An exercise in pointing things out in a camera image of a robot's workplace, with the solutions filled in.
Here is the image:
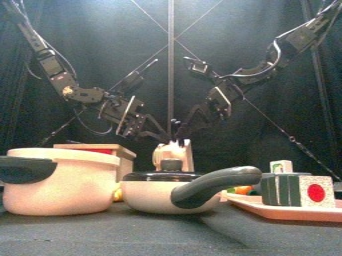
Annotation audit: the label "black handled toy paring knife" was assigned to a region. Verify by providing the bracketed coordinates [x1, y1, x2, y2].
[175, 121, 187, 148]

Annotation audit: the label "cream wooden knife block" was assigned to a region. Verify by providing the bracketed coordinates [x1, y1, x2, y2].
[150, 138, 196, 173]

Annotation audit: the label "wooden box with red panel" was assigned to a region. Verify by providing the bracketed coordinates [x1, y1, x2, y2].
[52, 143, 137, 183]

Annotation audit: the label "black pan lid with knob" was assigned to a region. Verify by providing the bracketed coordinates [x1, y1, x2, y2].
[121, 158, 205, 183]

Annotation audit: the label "yellow toy food piece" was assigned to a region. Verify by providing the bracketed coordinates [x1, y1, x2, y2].
[112, 187, 125, 202]

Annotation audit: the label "small white green sushi piece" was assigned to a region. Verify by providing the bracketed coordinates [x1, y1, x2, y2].
[268, 159, 295, 175]

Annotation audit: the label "orange toy food piece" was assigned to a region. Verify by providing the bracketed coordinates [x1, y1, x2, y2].
[233, 185, 255, 196]

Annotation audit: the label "large cream toy pot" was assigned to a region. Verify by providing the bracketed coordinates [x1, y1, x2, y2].
[0, 147, 121, 217]

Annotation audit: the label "toy sushi roll red centre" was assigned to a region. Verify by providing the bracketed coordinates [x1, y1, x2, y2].
[259, 172, 336, 209]

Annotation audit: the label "pink wooden tray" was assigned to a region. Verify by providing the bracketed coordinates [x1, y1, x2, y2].
[220, 189, 342, 224]

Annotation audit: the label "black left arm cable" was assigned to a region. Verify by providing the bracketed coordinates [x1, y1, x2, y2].
[70, 107, 114, 137]

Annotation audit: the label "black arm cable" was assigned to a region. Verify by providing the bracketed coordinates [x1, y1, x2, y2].
[70, 107, 114, 137]
[216, 37, 283, 81]

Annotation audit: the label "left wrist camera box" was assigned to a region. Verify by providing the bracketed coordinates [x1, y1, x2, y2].
[118, 58, 160, 92]

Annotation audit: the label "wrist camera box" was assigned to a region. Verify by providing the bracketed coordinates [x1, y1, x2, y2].
[183, 55, 211, 76]
[118, 58, 160, 92]

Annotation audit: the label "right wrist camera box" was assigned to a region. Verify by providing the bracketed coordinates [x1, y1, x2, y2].
[183, 55, 211, 76]

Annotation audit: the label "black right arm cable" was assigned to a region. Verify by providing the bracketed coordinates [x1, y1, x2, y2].
[216, 37, 283, 81]

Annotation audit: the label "diagonal brace wire with turnbuckle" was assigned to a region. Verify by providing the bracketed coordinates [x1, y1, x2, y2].
[129, 0, 342, 183]

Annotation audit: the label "cream toy pan grey handle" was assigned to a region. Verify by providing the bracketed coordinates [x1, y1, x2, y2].
[118, 165, 263, 215]

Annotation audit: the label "vertical metal frame pole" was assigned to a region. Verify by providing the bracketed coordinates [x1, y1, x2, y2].
[167, 0, 176, 135]

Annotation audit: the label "slanted metal frame pole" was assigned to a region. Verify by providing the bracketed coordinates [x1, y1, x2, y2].
[300, 0, 342, 169]

